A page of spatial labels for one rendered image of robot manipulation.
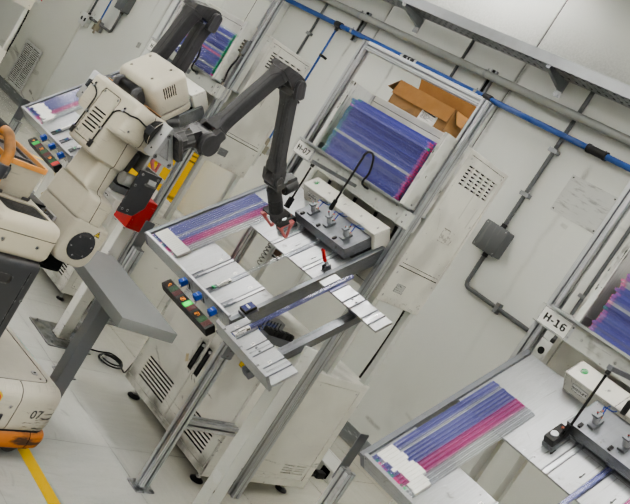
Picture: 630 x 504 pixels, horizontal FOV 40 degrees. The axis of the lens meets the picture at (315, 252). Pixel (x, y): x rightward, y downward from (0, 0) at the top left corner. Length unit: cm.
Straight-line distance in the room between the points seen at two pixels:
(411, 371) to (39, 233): 283
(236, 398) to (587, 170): 233
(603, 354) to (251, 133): 247
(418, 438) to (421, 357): 227
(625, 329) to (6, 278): 187
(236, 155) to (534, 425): 249
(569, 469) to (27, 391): 169
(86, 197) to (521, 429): 155
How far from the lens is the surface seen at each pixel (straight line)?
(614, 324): 283
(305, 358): 292
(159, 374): 381
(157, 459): 327
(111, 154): 285
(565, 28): 523
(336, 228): 342
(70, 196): 291
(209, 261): 340
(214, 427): 332
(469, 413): 276
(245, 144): 465
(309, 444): 383
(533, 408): 281
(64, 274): 456
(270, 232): 353
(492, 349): 472
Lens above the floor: 149
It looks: 7 degrees down
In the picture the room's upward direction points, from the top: 32 degrees clockwise
